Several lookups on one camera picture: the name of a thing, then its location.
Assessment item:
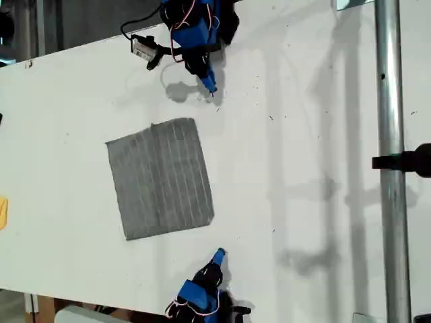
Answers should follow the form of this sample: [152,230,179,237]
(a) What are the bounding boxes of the grey striped towel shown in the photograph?
[105,116,216,242]

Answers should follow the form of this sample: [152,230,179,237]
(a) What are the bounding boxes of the black clamp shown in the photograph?
[371,143,431,179]

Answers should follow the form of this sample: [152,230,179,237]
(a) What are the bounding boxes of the yellow object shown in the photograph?
[0,196,9,231]

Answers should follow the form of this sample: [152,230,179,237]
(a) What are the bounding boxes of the short black camera stalk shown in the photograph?
[155,45,185,57]

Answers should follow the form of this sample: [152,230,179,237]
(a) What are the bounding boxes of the black camera cable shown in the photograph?
[120,2,169,42]

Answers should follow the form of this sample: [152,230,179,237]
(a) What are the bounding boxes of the steel post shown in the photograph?
[373,0,413,323]

